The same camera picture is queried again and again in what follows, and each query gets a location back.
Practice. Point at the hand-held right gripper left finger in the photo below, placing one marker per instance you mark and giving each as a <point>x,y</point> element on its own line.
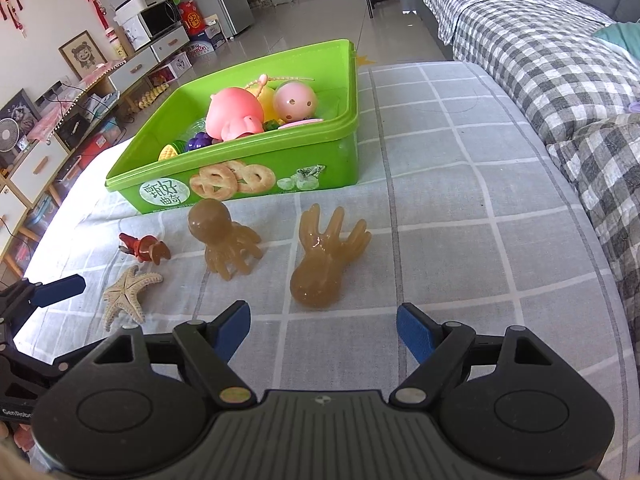
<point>236,329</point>

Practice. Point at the grey checked blanket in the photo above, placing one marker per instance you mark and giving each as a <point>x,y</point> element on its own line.
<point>525,55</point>

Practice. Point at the brown rubber octopus toy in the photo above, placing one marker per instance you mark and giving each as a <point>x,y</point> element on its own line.
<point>220,235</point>
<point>320,270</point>

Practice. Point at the purple toy grapes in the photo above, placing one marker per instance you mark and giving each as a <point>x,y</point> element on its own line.
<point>199,142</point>

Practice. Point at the small white desk fan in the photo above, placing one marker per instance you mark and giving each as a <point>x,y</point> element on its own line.
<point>11,137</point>

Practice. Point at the pink lace cloth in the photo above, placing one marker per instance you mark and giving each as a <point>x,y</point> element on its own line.
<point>75,95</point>

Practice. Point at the red gift box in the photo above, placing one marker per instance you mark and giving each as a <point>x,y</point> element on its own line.
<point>190,17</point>

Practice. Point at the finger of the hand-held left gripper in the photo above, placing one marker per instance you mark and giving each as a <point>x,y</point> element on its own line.
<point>60,364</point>
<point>60,289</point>

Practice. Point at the pink perforated toy ball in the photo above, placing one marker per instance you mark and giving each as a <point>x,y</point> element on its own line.
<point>295,101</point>

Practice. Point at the dark framed picture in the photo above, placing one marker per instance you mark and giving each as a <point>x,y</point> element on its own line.
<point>20,110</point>

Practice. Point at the microwave oven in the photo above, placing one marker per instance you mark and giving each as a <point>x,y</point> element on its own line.
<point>157,19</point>

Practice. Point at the teal pillow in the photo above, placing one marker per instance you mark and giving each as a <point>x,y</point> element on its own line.
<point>620,42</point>

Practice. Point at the person's left hand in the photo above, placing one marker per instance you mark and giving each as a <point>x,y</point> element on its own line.
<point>25,439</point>

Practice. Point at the row of yellow toys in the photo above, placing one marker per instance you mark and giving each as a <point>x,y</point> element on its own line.
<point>152,97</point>

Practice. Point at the red toy crab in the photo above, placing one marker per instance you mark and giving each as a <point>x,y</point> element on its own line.
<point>145,247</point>

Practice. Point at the pink toy pig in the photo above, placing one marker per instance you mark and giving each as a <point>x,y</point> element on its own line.
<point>232,112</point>

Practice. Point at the pink card case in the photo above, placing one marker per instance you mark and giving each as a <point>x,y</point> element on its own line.
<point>300,123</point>

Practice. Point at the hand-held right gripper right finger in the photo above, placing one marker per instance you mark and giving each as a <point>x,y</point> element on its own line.
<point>415,332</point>

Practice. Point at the grey checked tablecloth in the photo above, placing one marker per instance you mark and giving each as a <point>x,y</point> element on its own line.
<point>450,210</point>

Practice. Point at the green plastic box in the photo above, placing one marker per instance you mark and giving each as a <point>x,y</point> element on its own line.
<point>300,160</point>

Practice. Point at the white and red carton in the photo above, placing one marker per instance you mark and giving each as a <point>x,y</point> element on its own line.
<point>176,66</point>

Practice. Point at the blue and white carton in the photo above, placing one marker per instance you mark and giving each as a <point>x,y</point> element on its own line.
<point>207,37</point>

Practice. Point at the beige toy starfish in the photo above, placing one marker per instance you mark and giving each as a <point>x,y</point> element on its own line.
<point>127,300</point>

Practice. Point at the framed cartoon girl picture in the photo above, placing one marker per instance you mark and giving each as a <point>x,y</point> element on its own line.
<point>80,55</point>

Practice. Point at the yellow toy corn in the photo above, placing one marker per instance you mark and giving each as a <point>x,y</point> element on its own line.
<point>172,152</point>

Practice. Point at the white wooden tv cabinet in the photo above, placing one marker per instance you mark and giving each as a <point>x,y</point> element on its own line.
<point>135,67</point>

